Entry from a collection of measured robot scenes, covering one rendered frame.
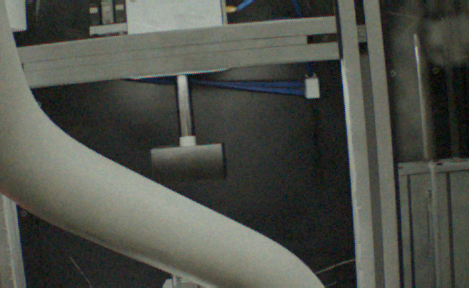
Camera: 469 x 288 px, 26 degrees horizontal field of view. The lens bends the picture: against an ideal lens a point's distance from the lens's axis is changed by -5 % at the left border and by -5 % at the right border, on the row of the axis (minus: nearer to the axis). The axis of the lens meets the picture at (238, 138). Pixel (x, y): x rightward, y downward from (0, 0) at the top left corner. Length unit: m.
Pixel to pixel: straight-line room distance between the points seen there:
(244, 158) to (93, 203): 0.81
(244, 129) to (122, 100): 0.18
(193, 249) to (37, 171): 0.13
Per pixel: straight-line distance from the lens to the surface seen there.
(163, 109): 1.53
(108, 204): 0.73
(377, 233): 1.10
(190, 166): 1.28
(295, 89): 1.50
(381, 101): 1.09
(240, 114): 1.52
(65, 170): 0.71
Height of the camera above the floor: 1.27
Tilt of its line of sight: 3 degrees down
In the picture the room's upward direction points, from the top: 5 degrees counter-clockwise
